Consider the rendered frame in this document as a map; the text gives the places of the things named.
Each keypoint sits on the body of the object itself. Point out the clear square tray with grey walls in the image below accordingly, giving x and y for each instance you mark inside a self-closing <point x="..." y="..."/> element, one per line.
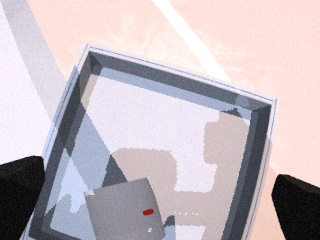
<point x="205" y="143"/>

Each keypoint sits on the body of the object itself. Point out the grey cylinder with two slots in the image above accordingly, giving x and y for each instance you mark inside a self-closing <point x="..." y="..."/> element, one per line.
<point x="125" y="211"/>

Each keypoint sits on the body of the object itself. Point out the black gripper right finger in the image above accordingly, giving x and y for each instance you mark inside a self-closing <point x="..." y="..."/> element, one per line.
<point x="297" y="204"/>

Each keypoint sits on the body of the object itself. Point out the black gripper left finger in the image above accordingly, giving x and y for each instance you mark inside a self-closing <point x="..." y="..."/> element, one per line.
<point x="20" y="184"/>

